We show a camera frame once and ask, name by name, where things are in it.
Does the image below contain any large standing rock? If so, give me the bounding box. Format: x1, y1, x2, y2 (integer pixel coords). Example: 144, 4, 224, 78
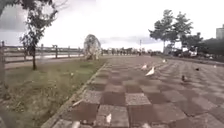
82, 33, 103, 61

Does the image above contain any robot's own part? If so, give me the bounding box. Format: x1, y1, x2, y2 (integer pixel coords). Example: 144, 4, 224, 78
141, 122, 152, 128
71, 121, 82, 128

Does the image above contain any row of tall trees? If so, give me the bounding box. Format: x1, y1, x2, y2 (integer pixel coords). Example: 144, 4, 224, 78
148, 9, 204, 53

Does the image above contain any checkered brick pavement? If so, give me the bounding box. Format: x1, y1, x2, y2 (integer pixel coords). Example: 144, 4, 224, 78
49, 54, 224, 128

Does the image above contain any grass strip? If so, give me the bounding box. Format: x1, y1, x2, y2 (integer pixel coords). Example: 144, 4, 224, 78
0, 58, 108, 128

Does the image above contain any grey stone kerb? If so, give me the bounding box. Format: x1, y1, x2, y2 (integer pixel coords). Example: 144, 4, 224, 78
40, 61, 108, 128

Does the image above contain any grey building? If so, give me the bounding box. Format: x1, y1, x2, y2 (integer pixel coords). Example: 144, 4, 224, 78
215, 23, 224, 41

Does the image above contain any dark hedge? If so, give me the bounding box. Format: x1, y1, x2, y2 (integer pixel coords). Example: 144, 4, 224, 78
199, 37, 224, 57

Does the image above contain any flock of birds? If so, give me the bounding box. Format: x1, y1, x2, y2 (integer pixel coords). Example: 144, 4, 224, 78
140, 58, 218, 83

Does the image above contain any slender young tree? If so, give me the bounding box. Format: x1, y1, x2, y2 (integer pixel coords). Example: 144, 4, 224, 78
19, 0, 59, 71

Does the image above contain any red paved path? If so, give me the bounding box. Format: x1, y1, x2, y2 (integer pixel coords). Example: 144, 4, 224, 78
3, 55, 86, 70

